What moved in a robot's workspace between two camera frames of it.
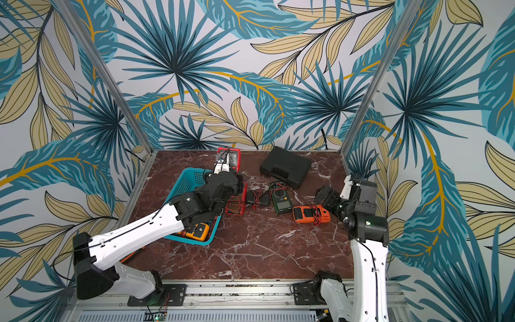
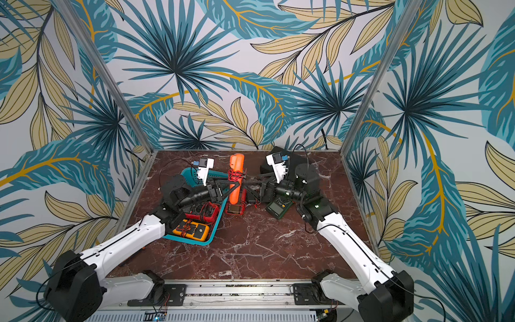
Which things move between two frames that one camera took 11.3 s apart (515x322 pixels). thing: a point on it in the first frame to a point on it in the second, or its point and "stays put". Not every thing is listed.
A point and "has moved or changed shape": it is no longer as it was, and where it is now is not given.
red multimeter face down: x=237 y=204 stays put
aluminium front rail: x=241 y=297 stays put
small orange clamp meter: x=311 y=214 has moved or changed shape
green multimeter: x=280 y=197 has moved or changed shape
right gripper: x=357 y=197 to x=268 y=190
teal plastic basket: x=190 y=180 stays put
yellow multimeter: x=200 y=233 stays put
